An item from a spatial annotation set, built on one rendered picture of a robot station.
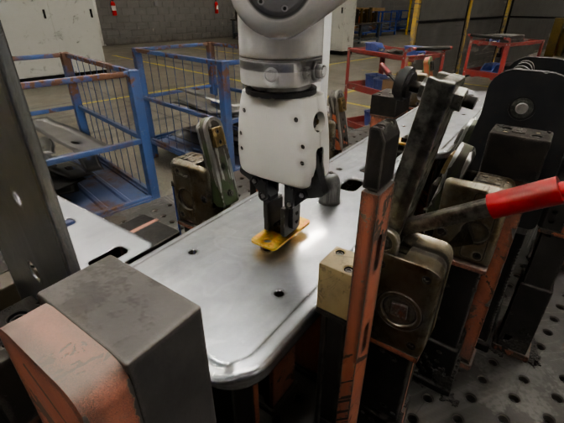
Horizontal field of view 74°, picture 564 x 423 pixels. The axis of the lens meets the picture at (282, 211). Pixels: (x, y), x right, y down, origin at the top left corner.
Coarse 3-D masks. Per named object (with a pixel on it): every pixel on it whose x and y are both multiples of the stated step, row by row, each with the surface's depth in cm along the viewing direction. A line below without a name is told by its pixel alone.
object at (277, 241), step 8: (304, 224) 49; (264, 232) 47; (272, 232) 47; (296, 232) 48; (256, 240) 46; (264, 240) 46; (272, 240) 46; (280, 240) 46; (288, 240) 46; (272, 248) 44
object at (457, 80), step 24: (408, 72) 31; (408, 96) 33; (432, 96) 30; (456, 96) 30; (432, 120) 30; (408, 144) 32; (432, 144) 31; (408, 168) 33; (408, 192) 34; (408, 216) 36
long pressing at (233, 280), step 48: (480, 96) 123; (192, 240) 48; (240, 240) 48; (336, 240) 48; (192, 288) 40; (240, 288) 40; (288, 288) 40; (240, 336) 34; (288, 336) 34; (240, 384) 31
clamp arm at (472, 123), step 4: (472, 120) 60; (476, 120) 60; (468, 124) 59; (472, 124) 59; (464, 128) 60; (468, 128) 59; (472, 128) 59; (460, 132) 61; (464, 132) 60; (468, 132) 59; (472, 132) 59; (460, 136) 61; (464, 136) 60; (468, 136) 60; (456, 140) 62; (460, 140) 61; (464, 140) 60; (456, 148) 61; (440, 176) 66; (440, 180) 65
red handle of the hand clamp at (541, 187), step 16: (496, 192) 31; (512, 192) 30; (528, 192) 29; (544, 192) 29; (560, 192) 28; (448, 208) 35; (464, 208) 33; (480, 208) 32; (496, 208) 31; (512, 208) 30; (528, 208) 30; (416, 224) 36; (432, 224) 35; (448, 224) 34
